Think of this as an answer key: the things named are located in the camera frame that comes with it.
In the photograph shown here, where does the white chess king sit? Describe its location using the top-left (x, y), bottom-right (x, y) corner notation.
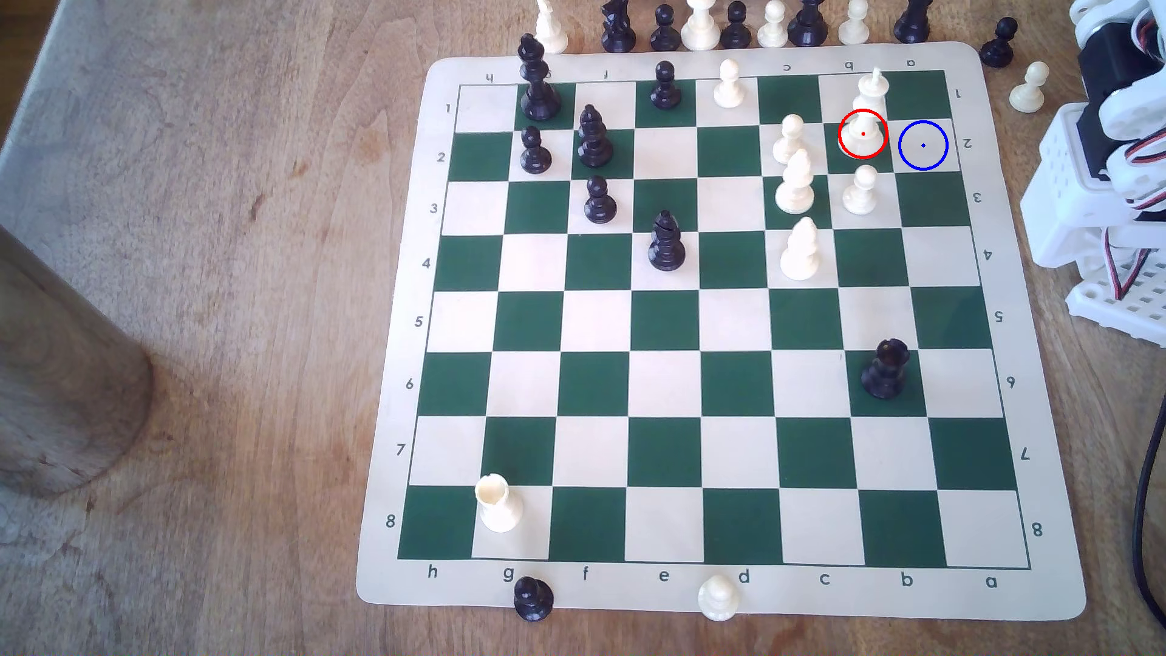
top-left (839, 66), bottom-right (891, 162)

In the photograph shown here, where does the green and white chess mat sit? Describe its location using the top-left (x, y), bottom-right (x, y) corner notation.
top-left (356, 41), bottom-right (1088, 623)

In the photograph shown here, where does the black chess bishop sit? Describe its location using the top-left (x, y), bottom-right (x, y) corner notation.
top-left (576, 104), bottom-right (614, 169)
top-left (647, 210), bottom-right (687, 273)

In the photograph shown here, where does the black chess pawn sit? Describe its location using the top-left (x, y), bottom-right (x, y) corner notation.
top-left (520, 126), bottom-right (554, 175)
top-left (720, 2), bottom-right (754, 50)
top-left (980, 17), bottom-right (1018, 69)
top-left (513, 576), bottom-right (555, 623)
top-left (649, 4), bottom-right (683, 52)
top-left (650, 60), bottom-right (683, 111)
top-left (584, 175), bottom-right (618, 225)

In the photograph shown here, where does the white chess rook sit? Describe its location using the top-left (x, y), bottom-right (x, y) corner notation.
top-left (474, 473), bottom-right (525, 534)

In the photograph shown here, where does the white chess bishop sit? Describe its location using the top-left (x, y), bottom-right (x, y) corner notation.
top-left (780, 217), bottom-right (822, 282)
top-left (775, 148), bottom-right (816, 216)

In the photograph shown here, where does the black chess king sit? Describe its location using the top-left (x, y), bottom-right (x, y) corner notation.
top-left (516, 33), bottom-right (563, 122)

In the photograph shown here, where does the white chess pawn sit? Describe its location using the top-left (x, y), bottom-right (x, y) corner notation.
top-left (842, 165), bottom-right (879, 216)
top-left (697, 574), bottom-right (741, 623)
top-left (772, 114), bottom-right (808, 165)
top-left (757, 0), bottom-right (790, 49)
top-left (713, 59), bottom-right (745, 109)
top-left (1009, 61), bottom-right (1051, 114)
top-left (838, 0), bottom-right (871, 47)

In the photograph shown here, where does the tall white chess piece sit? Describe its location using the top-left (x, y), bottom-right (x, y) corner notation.
top-left (534, 0), bottom-right (570, 54)
top-left (681, 0), bottom-right (723, 52)

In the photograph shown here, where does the black chess knight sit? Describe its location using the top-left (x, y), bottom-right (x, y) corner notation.
top-left (600, 0), bottom-right (638, 54)

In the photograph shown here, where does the black chess rook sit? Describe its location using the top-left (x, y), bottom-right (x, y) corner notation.
top-left (893, 0), bottom-right (933, 45)
top-left (861, 338), bottom-right (912, 400)

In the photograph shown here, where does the black chess queen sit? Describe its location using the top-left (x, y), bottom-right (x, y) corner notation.
top-left (788, 0), bottom-right (829, 49)

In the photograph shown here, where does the brown cylindrical post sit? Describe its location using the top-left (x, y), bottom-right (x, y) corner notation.
top-left (0, 223), bottom-right (155, 499)

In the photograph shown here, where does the red white black servo wire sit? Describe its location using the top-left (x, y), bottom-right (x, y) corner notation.
top-left (1100, 223), bottom-right (1154, 302)

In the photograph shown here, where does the black cable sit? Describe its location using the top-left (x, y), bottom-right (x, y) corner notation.
top-left (1131, 390), bottom-right (1166, 623)

